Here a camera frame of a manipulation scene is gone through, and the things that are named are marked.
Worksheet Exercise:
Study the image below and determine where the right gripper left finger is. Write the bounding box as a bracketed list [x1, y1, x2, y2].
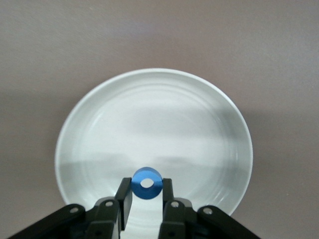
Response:
[11, 177, 134, 239]

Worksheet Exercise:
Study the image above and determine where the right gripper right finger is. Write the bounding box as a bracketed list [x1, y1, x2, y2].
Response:
[159, 178, 258, 239]

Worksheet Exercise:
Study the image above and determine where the blue foam letter o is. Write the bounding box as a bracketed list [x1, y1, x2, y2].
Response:
[131, 166, 163, 201]

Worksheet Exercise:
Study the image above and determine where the beige brown plate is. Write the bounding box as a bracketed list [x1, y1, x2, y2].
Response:
[54, 68, 254, 239]

